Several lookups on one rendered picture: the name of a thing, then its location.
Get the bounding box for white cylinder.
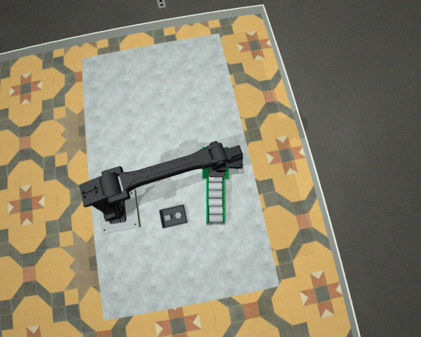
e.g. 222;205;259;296
209;214;222;223
208;183;222;190
209;206;222;214

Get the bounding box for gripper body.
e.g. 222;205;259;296
209;167;225;177

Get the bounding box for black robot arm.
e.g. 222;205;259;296
79;141;243;224

